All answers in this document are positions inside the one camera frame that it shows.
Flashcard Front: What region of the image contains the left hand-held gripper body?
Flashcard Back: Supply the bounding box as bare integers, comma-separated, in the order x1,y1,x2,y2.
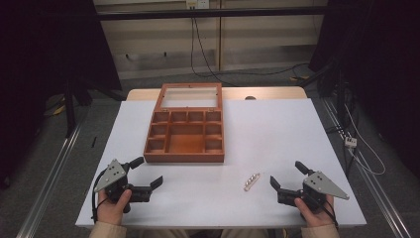
93,159,154,213

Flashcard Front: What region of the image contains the white wall socket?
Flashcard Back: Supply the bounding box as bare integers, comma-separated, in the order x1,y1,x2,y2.
185,0,211,10

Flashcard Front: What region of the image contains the black curtain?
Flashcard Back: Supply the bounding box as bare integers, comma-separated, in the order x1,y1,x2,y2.
0,0,123,191
308,0,420,179

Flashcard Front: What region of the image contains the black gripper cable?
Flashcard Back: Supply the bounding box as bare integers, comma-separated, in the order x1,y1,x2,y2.
325,201,340,230
91,168,111,223

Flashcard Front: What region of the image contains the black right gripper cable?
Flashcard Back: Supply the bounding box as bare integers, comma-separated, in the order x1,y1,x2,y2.
325,201,340,230

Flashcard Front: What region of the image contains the black wall cable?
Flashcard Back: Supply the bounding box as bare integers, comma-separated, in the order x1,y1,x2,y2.
189,16,310,87

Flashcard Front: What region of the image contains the black horizontal bar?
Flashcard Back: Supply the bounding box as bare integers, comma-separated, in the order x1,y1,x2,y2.
96,6,329,22

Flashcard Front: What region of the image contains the brown wooden compartment box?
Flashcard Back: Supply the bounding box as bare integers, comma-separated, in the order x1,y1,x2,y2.
143,82,226,164

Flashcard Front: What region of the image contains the person's left hand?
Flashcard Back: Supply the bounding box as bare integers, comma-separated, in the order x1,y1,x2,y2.
96,188,134,227

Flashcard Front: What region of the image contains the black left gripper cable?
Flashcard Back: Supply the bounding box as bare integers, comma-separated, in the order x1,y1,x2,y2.
91,168,111,223

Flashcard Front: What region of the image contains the white table cover sheet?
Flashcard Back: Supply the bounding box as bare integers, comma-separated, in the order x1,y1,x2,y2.
74,98,368,230

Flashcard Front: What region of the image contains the person's right hand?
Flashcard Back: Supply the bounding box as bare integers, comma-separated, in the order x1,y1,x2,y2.
294,194,336,229

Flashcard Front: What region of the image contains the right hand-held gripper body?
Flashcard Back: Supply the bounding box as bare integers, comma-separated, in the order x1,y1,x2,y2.
277,171,351,215

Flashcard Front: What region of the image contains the black metal stand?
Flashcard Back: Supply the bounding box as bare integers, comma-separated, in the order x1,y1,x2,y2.
315,58,356,135
62,77,95,139

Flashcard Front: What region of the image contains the white floor cable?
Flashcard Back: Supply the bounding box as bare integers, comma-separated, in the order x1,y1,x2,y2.
343,103,387,177

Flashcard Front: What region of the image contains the metal floor rail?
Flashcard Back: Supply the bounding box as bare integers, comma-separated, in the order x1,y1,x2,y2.
15,113,85,238
321,98,412,238

